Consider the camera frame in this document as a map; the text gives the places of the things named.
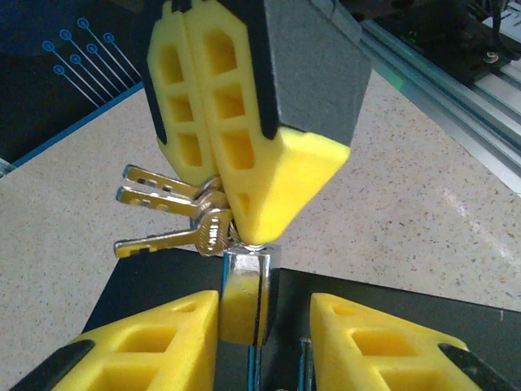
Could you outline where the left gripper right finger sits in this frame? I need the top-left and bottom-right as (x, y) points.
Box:
(311, 292), (510, 391)

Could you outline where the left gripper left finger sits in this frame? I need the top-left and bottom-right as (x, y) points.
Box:
(11, 289), (220, 391)

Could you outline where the small silver key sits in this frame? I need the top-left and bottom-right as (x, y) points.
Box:
(121, 164), (204, 197)
(115, 185), (229, 217)
(113, 208), (234, 258)

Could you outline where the metal key ring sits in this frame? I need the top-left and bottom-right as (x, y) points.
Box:
(203, 175), (245, 250)

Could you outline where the small silver padlock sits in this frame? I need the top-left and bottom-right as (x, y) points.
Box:
(217, 240), (315, 391)

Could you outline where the starry night painting tin box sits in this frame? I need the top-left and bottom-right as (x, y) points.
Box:
(81, 246), (521, 391)

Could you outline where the blue circuit-pattern panel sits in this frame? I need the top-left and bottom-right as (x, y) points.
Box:
(0, 79), (146, 178)

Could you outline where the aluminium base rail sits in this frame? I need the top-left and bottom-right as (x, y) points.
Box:
(357, 15), (521, 192)

